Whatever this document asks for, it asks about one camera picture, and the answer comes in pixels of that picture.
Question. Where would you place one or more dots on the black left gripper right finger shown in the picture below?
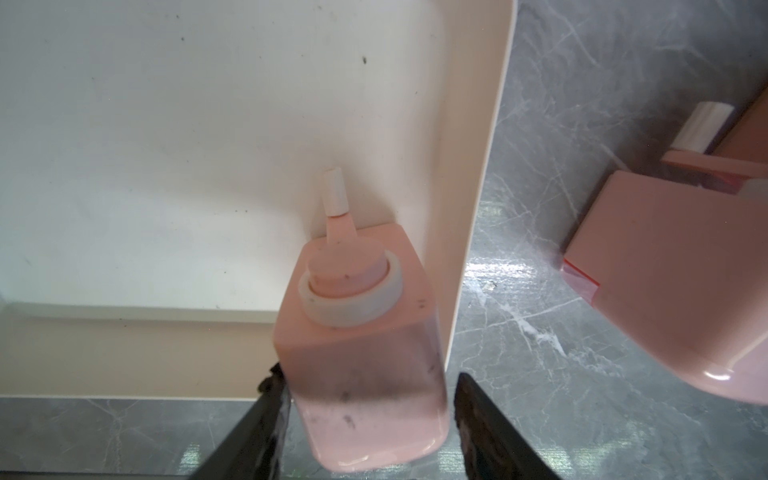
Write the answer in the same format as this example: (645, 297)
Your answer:
(491, 447)

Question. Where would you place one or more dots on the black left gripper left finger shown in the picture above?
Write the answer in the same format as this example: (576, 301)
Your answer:
(253, 449)

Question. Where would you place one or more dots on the pink pencil sharpener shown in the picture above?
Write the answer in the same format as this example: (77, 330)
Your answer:
(682, 269)
(358, 340)

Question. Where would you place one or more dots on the white left storage tray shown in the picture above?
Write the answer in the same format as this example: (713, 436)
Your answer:
(160, 163)

